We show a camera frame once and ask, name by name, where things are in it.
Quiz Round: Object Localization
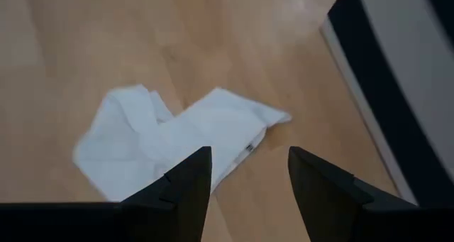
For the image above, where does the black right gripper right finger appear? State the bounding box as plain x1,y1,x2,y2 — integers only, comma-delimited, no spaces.
287,145,454,242

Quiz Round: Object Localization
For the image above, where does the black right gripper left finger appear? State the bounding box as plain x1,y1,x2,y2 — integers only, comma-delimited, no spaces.
0,145,214,242

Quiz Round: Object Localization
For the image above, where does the white cloth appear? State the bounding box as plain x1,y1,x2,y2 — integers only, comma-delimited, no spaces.
72,84,293,203

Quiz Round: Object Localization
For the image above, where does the navy white striped fabric basket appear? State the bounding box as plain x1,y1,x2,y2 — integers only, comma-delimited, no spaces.
321,0,454,209

